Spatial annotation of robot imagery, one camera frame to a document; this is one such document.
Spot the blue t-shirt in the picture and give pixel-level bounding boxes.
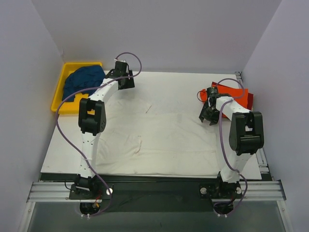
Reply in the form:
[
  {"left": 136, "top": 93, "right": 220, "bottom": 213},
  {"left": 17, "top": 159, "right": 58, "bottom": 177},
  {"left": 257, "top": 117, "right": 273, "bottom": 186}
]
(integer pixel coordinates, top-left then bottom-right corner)
[{"left": 62, "top": 65, "right": 106, "bottom": 100}]

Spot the folded dark red t-shirt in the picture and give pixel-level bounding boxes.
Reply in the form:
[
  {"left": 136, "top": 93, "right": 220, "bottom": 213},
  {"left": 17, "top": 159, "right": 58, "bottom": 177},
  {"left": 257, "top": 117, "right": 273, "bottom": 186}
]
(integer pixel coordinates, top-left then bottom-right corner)
[{"left": 247, "top": 93, "right": 253, "bottom": 110}]

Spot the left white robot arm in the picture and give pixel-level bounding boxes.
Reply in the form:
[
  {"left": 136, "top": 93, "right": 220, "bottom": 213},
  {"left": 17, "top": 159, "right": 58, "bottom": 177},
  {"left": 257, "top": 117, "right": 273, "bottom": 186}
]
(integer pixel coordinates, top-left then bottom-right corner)
[{"left": 74, "top": 60, "right": 135, "bottom": 199}]

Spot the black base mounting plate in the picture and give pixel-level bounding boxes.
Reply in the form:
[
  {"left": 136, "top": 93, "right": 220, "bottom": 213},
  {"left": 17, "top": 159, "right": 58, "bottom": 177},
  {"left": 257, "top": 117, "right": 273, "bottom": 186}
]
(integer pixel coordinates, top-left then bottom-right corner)
[{"left": 40, "top": 173, "right": 277, "bottom": 217}]

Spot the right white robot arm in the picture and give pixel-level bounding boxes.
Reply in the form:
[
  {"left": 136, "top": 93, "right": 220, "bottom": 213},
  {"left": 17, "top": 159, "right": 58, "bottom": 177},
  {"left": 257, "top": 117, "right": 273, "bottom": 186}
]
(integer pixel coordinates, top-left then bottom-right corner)
[{"left": 199, "top": 94, "right": 264, "bottom": 197}]

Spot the folded orange t-shirt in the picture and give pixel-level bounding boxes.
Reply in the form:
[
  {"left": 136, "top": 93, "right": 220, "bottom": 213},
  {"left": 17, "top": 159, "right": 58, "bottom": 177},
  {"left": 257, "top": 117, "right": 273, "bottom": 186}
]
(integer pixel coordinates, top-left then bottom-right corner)
[{"left": 198, "top": 82, "right": 250, "bottom": 119}]

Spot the yellow plastic bin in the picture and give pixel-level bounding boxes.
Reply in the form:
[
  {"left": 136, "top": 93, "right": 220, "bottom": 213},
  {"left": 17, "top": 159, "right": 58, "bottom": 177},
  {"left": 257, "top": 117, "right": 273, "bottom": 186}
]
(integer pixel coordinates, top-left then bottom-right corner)
[{"left": 51, "top": 61, "right": 102, "bottom": 115}]

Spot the white t-shirt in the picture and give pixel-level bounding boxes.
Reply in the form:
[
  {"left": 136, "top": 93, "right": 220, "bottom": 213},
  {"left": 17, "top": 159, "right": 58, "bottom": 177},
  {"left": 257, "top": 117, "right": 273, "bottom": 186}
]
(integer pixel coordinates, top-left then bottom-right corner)
[{"left": 96, "top": 99, "right": 219, "bottom": 177}]

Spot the aluminium frame rail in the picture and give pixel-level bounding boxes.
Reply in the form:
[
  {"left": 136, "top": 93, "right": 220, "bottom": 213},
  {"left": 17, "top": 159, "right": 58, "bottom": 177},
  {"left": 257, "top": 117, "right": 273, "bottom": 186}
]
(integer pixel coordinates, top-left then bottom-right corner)
[{"left": 27, "top": 181, "right": 286, "bottom": 203}]

